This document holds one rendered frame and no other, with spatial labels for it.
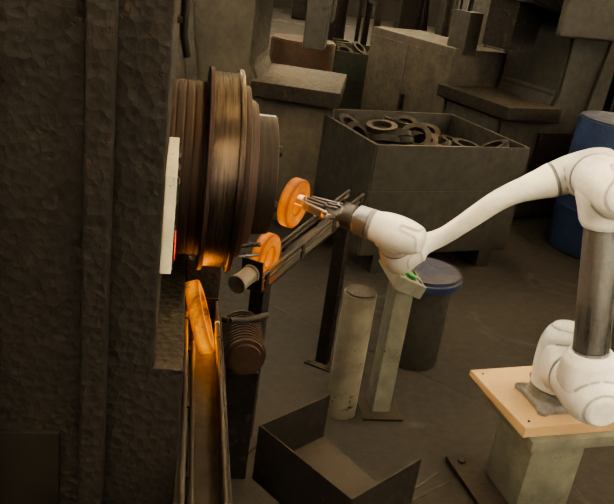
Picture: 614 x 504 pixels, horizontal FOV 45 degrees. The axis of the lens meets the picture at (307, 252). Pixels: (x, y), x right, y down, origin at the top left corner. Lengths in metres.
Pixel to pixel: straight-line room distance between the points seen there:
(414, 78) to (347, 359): 3.52
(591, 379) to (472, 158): 2.20
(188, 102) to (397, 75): 4.54
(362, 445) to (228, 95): 1.55
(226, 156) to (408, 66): 4.50
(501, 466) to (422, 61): 3.79
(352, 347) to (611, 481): 1.05
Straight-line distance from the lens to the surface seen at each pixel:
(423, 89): 5.78
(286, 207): 2.15
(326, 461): 1.65
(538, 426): 2.38
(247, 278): 2.22
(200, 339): 1.76
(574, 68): 5.47
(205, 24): 4.41
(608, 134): 4.88
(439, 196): 4.13
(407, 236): 2.06
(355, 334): 2.65
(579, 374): 2.21
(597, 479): 2.96
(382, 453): 2.73
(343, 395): 2.78
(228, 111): 1.55
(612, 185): 1.97
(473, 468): 2.75
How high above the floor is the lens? 1.62
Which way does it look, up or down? 22 degrees down
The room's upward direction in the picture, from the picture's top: 8 degrees clockwise
